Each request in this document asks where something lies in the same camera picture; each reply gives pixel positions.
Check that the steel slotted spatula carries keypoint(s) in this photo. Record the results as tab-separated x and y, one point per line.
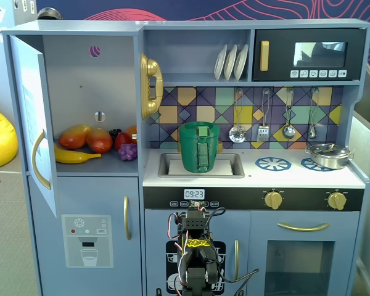
263	134

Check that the steel spoon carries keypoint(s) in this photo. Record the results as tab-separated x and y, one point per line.
312	132

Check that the steel pot with lid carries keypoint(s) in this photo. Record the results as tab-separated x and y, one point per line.
328	155

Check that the steel ladle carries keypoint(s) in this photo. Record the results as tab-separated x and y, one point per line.
288	132

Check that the green plastic cup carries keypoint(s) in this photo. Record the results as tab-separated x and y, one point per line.
189	148

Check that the steel slotted skimmer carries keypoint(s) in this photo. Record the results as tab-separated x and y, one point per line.
236	135

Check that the blue oven door with window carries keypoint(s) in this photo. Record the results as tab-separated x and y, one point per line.
342	246

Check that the black toy microwave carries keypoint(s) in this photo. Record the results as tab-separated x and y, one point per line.
280	55

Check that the yellow beanbag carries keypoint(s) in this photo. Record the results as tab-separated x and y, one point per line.
0	138

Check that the dark round metal bowl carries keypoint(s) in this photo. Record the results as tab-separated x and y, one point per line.
49	13

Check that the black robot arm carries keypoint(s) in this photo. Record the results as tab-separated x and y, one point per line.
194	225

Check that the red yellow toy mango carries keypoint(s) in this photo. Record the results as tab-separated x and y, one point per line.
72	137
99	141

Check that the grey partition panel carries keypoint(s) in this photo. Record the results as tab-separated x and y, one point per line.
368	185

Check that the orange toy fruit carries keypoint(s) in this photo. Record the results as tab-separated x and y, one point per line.
132	131

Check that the blue fridge door with dispenser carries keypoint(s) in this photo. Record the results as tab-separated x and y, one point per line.
80	197

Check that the blue patterned cloth panel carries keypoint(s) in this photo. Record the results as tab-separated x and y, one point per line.
95	92

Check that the red toy apple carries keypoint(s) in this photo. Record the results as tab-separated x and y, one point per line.
122	140

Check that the grey toy sink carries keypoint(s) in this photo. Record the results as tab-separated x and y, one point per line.
234	172

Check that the yellow toy banana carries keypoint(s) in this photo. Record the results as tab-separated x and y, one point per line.
71	157

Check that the dark toy berries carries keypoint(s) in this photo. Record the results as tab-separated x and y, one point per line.
114	133

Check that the gold toy telephone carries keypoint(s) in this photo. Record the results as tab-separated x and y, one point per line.
149	66

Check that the blue cabinet door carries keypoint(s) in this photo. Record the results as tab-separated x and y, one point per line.
27	108

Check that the gold toy faucet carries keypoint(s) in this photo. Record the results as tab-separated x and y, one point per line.
220	147

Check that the gold stove knob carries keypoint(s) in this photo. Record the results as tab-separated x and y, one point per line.
336	201
273	200

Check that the purple toy grapes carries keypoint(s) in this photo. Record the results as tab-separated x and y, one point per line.
128	152

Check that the white toy plate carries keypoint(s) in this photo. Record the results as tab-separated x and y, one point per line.
229	64
219	64
241	63

